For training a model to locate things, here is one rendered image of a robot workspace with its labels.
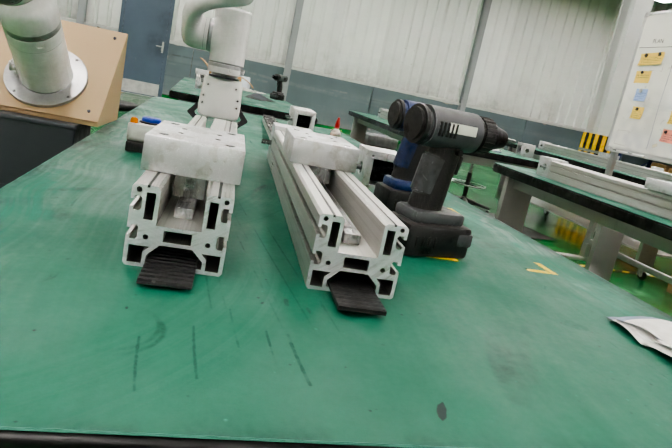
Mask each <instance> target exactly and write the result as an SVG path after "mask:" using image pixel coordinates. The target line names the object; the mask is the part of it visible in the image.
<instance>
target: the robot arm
mask: <svg viewBox="0 0 672 448"><path fill-rule="evenodd" d="M252 2H253V0H186V2H185V5H184V8H183V12H182V25H181V36H182V40H183V42H184V43H185V44H186V45H188V46H190V47H193V48H197V49H202V50H207V51H209V52H210V56H209V60H210V61H209V63H208V69H207V70H208V71H211V73H209V75H205V78H204V81H203V84H202V88H201V92H200V97H199V101H197V102H196V103H195V104H194V105H193V106H192V107H190V108H189V109H188V110H187V112H188V113H189V114H190V115H191V116H192V117H193V118H194V117H195V116H196V115H197V114H196V113H195V110H196V109H197V108H198V113H199V114H200V115H202V116H205V117H206V118H208V117H211V118H216V119H222V120H226V121H231V122H232V121H236V120H237V119H238V117H240V119H241V120H240V121H239V122H237V129H238V128H239V127H241V126H243V125H245V124H246V123H247V119H246V117H245V116H244V114H243V112H242V110H241V109H240V107H241V99H242V82H240V81H239V79H237V77H240V76H241V75H243V76H244V73H245V70H242V69H241V68H242V67H244V62H245V56H246V50H247V44H248V38H249V33H250V27H251V21H252V14H251V13H249V12H248V11H245V10H242V9H239V8H235V7H243V6H247V5H249V4H251V3H252ZM213 9H217V12H216V17H215V18H208V17H205V16H203V14H204V13H205V12H207V11H210V10H213ZM0 23H1V26H2V29H3V32H4V34H5V37H6V40H7V43H8V46H9V49H10V52H11V55H12V59H11V60H9V62H8V64H7V65H6V67H5V69H4V74H3V80H4V83H5V86H6V89H7V90H8V92H9V93H10V94H11V95H12V96H13V97H14V98H15V99H17V100H18V101H20V102H22V103H24V104H26V105H30V106H34V107H41V108H50V107H57V106H62V105H65V104H67V103H69V102H71V101H73V100H75V99H76V98H78V97H79V96H80V95H81V94H82V93H83V92H84V90H85V88H86V86H87V83H88V72H87V69H86V66H85V64H84V63H83V62H82V60H81V59H80V58H79V57H77V56H76V55H74V54H73V53H71V52H69V51H68V50H67V45H66V41H65V36H64V32H63V27H62V23H61V18H60V13H59V9H58V3H57V0H0ZM214 61H215V62H214ZM219 62H220V63H219ZM228 64H229V65H228ZM233 65H234V66H233ZM238 66H239V67H238Z"/></svg>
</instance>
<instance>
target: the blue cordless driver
mask: <svg viewBox="0 0 672 448"><path fill-rule="evenodd" d="M417 103H419V102H414V101H410V100H401V99H397V100H395V101H394V102H393V103H392V104H391V106H390V108H389V111H388V124H389V125H390V127H391V128H392V129H397V130H398V131H403V132H404V130H403V123H404V118H405V116H406V113H407V112H408V110H409V109H410V108H411V107H412V106H413V105H415V104H417ZM429 148H430V147H428V146H422V145H418V144H416V143H411V142H409V141H408V140H407V138H406V136H405V137H403V138H402V140H401V143H400V146H399V148H398V151H397V153H396V156H395V159H394V161H393V163H394V165H395V167H394V169H393V171H392V174H391V175H385V176H384V178H383V182H377V183H376V185H375V190H374V194H373V195H374V196H375V197H376V198H377V199H379V200H380V201H381V202H382V203H383V204H384V205H385V206H386V207H387V208H388V209H389V210H390V211H395V208H396V204H397V202H400V201H403V202H408V200H409V197H410V195H411V192H412V190H411V189H412V188H411V187H410V185H411V183H412V180H413V177H414V175H415V172H416V170H417V167H418V164H419V162H420V159H421V156H422V154H423V153H425V152H428V150H429Z"/></svg>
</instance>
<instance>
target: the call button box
mask: <svg viewBox="0 0 672 448"><path fill-rule="evenodd" d="M157 125H158V124H157V123H149V122H145V121H142V120H140V119H138V123H132V122H129V123H128V129H127V136H126V139H127V141H126V143H125V150H126V151H132V152H137V153H142V151H143V144H144V137H145V134H146V133H147V132H149V131H150V130H152V129H153V128H154V127H156V126H157Z"/></svg>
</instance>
